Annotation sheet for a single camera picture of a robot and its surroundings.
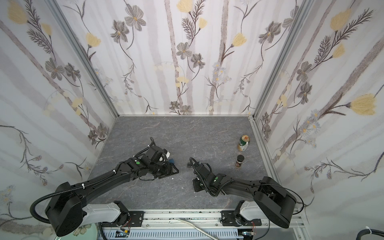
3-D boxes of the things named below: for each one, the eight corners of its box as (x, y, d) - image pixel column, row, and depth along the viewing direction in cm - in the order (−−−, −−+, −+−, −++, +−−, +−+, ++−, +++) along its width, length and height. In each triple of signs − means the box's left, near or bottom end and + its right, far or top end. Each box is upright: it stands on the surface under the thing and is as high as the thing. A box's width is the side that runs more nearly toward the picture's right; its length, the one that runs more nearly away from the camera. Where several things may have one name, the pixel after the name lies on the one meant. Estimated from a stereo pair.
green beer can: (236, 150, 103) (240, 140, 94) (238, 143, 106) (242, 134, 98) (244, 152, 101) (249, 143, 93) (245, 145, 105) (250, 136, 96)
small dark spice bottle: (235, 168, 94) (239, 160, 86) (234, 162, 97) (237, 154, 89) (240, 168, 95) (245, 160, 86) (239, 162, 97) (243, 154, 89)
